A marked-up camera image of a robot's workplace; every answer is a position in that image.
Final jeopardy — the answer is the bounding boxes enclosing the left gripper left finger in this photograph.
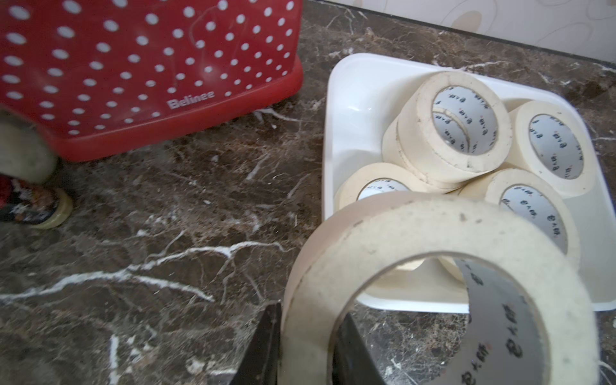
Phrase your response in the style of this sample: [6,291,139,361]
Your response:
[230,303,282,385]

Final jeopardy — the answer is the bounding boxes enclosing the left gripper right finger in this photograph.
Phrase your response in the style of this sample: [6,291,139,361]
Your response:
[332,314,385,385]

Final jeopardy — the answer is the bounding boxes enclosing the masking tape roll two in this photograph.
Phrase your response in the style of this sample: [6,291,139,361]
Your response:
[505,100,598,198]

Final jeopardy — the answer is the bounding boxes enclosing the white plastic storage tray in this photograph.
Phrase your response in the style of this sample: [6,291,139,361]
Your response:
[322,53,615,314]

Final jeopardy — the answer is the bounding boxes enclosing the red polka dot toaster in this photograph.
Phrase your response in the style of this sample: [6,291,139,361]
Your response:
[1,1,303,162]

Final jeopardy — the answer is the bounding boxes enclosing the masking tape roll four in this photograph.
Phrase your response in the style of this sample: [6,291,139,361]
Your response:
[437,167,581,282]

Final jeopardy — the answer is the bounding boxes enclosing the masking tape roll three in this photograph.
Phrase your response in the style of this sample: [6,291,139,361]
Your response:
[278,192,599,384]

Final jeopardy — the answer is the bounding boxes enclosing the masking tape roll five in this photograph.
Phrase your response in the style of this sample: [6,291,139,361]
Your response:
[333,162,436,271]

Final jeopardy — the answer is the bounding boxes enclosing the masking tape roll one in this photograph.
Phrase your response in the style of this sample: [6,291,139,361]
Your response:
[382,72,513,193]

